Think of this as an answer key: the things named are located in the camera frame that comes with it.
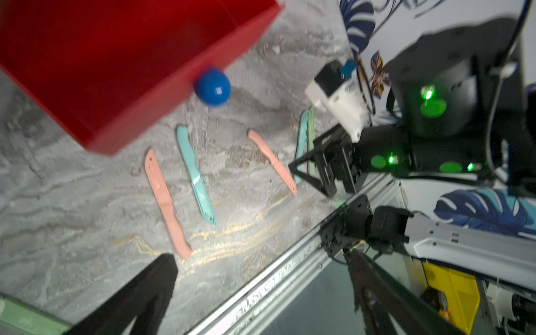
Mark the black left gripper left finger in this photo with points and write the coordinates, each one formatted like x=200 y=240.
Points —
x=142 y=302

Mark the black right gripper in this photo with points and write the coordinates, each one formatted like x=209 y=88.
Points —
x=381 y=149

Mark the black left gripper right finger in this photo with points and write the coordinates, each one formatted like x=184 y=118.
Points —
x=389 y=307

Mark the pink fruit knife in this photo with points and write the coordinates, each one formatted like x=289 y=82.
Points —
x=278 y=166
x=166 y=205

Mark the teal fruit knife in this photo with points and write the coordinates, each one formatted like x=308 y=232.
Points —
x=302 y=135
x=198 y=186

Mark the red top drawer blue knob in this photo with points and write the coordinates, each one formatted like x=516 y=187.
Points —
x=106 y=71

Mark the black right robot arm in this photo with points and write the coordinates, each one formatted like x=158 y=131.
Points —
x=464 y=111

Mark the green fruit knife right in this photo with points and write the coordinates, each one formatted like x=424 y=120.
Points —
x=310 y=140

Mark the green fruit knife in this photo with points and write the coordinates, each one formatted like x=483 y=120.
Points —
x=25 y=319
x=310 y=140

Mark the green fruit knife left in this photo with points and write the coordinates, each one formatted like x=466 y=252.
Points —
x=25 y=319

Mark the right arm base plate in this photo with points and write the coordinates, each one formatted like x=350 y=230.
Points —
x=346 y=225

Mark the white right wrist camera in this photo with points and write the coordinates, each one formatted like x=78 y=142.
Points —
x=342 y=97

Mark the aluminium front rail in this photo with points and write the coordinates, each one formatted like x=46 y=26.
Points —
x=252 y=308

